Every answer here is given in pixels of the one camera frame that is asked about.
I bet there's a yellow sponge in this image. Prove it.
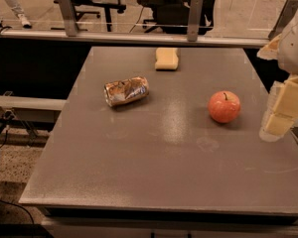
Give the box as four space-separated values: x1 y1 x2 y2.
155 48 179 70

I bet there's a black office chair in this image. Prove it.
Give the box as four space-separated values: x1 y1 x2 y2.
137 0 216 35

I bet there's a left metal rail bracket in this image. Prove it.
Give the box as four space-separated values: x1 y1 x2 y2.
57 0 78 37

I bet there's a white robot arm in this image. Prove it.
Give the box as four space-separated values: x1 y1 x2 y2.
257 10 298 142

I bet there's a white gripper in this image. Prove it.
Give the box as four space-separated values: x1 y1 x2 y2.
259 74 298 142

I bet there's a right metal rail bracket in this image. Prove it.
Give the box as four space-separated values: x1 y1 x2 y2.
268 0 298 40

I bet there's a red apple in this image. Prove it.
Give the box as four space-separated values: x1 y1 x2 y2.
208 91 241 123

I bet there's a metal guard rail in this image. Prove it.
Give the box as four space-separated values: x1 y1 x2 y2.
0 28 269 49

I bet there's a person leg with shoe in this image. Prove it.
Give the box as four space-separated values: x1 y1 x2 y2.
4 0 32 29

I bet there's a crushed orange soda can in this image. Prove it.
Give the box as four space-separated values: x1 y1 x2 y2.
104 76 149 107

